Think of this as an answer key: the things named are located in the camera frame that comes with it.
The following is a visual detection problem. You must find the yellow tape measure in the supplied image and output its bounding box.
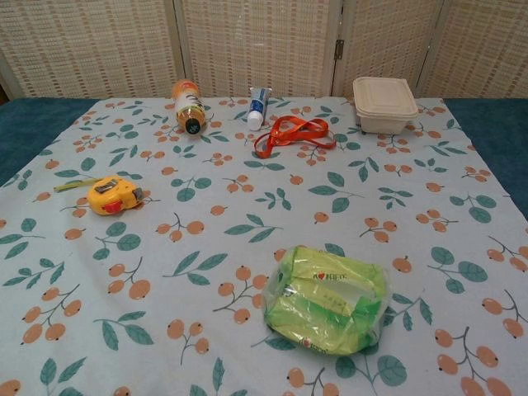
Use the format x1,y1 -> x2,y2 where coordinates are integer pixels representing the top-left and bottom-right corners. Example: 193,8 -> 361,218
53,175 -> 145,216

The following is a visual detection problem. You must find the floral leaf-print tablecloth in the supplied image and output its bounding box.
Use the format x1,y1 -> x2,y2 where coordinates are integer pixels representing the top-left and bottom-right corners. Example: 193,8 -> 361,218
0,97 -> 528,396

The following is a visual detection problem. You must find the white blue toothpaste tube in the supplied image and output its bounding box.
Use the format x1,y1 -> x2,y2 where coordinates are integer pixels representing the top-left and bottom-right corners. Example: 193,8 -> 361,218
247,86 -> 274,131

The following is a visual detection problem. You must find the orange drink bottle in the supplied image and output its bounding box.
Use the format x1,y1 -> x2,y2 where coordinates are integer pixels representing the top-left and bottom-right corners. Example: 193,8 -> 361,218
172,78 -> 207,136

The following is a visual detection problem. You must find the green tissue pack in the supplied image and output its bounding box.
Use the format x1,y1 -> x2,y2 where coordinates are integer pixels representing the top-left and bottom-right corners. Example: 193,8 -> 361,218
262,245 -> 394,358

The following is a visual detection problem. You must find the beige lidded food box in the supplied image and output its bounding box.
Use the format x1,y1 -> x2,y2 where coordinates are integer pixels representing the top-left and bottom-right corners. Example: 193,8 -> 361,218
352,76 -> 420,135

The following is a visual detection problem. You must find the woven folding screen panel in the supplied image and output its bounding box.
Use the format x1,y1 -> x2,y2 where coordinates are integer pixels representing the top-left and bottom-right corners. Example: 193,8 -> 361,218
175,0 -> 344,100
427,0 -> 528,100
336,0 -> 449,98
0,0 -> 185,100

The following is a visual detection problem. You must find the orange ribbon lanyard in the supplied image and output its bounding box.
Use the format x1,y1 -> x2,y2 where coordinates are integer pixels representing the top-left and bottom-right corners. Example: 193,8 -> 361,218
253,115 -> 337,160

